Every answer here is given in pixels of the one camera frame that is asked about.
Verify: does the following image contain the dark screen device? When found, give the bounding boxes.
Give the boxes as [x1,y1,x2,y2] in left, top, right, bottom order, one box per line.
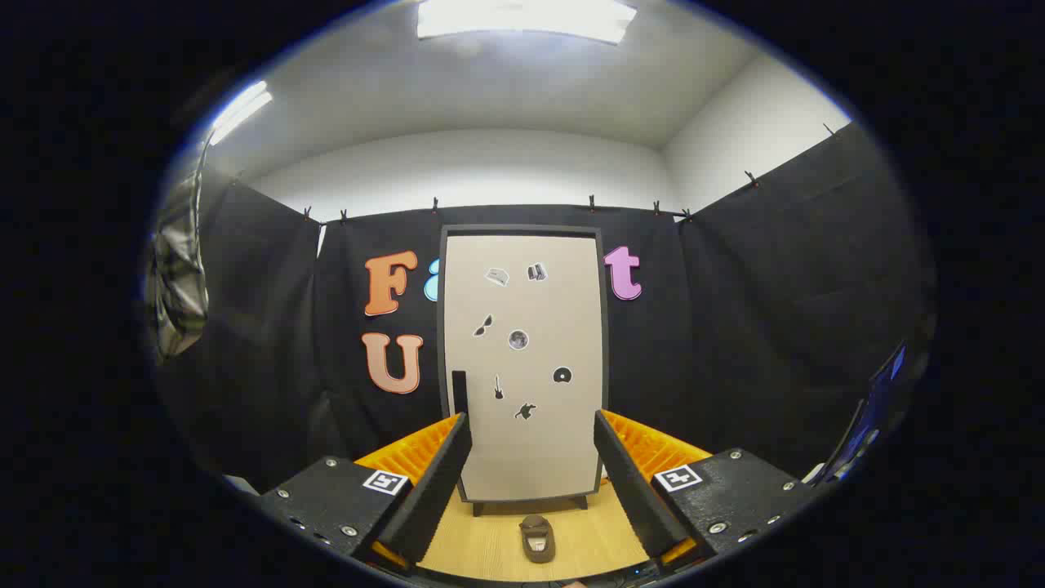
[804,339,911,487]

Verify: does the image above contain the brown fuzzy shoe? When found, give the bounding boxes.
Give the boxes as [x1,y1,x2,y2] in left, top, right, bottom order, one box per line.
[520,514,557,564]

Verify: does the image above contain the dark grey shoe cabinet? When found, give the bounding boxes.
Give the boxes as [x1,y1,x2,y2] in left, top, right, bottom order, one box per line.
[438,225,610,517]

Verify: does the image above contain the long ceiling light strip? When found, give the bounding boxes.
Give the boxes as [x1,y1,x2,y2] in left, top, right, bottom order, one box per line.
[208,80,274,148]

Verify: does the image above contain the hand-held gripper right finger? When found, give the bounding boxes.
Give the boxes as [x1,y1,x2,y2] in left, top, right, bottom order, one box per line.
[594,409,817,570]

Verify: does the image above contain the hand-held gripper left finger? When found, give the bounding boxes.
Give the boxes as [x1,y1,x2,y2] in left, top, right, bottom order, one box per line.
[260,412,474,572]

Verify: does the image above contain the beige shoe cabinet door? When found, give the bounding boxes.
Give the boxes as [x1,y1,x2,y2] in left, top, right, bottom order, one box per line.
[443,235,605,501]

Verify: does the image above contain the crumpled silver foil sheet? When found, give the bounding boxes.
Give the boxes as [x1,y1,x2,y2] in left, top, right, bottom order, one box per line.
[145,147,209,364]

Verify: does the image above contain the ceiling light panel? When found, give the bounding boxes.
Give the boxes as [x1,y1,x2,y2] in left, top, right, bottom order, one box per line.
[416,0,638,46]

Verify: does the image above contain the row of black cloth clips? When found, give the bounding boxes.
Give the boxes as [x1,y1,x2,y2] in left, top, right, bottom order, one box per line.
[302,122,838,223]

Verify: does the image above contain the black backdrop cloth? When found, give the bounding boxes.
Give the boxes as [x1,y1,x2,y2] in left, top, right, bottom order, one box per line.
[155,122,932,491]

